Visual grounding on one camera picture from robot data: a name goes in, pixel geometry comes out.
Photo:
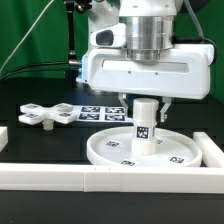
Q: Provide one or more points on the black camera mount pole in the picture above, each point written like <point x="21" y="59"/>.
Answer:
<point x="72" y="6"/>

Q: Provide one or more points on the white cross-shaped table base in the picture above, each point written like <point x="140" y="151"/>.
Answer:
<point x="33" y="114"/>

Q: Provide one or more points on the white round table top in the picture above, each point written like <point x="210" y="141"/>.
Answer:
<point x="113" y="147"/>

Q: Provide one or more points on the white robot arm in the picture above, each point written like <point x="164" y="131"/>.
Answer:
<point x="132" y="50"/>

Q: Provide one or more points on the white U-shaped workspace frame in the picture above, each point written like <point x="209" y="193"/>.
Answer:
<point x="88" y="178"/>

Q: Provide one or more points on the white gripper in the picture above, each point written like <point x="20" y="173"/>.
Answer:
<point x="181" y="72"/>

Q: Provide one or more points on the white sheet with fiducial markers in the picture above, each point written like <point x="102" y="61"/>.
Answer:
<point x="101" y="114"/>

